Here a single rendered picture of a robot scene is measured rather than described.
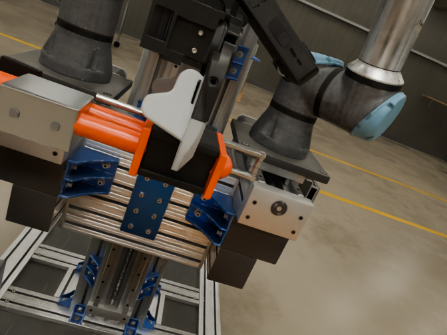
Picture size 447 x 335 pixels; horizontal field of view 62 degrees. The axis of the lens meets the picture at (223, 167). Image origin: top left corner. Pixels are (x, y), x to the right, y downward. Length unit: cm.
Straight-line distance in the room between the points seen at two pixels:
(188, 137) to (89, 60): 54
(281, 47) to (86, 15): 55
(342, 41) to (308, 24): 109
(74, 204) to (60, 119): 59
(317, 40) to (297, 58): 1094
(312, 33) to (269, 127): 1041
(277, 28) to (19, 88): 24
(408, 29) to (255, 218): 45
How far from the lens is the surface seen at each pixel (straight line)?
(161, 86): 43
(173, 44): 35
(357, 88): 79
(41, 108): 38
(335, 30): 1143
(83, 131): 38
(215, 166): 36
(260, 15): 36
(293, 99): 85
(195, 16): 34
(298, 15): 1115
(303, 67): 37
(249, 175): 45
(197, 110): 33
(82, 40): 85
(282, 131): 86
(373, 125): 79
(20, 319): 142
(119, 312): 127
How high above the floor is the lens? 125
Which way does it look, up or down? 20 degrees down
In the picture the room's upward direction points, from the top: 23 degrees clockwise
